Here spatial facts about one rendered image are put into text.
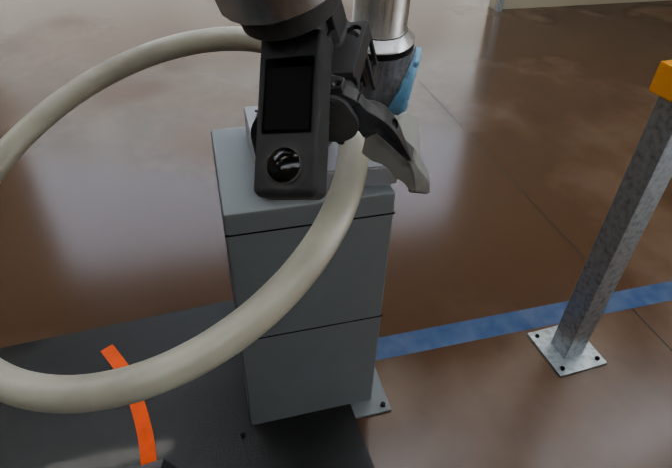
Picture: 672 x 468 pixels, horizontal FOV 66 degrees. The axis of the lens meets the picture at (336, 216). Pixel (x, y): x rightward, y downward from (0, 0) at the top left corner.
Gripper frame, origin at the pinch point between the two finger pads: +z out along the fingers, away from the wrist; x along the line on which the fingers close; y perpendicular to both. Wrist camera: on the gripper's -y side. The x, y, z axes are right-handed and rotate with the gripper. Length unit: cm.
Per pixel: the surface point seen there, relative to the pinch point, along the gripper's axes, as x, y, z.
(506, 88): -6, 275, 235
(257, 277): 43, 22, 64
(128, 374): 12.9, -19.8, -2.8
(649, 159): -48, 76, 83
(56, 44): 344, 261, 158
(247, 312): 4.7, -13.6, -2.8
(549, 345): -29, 52, 159
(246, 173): 46, 42, 49
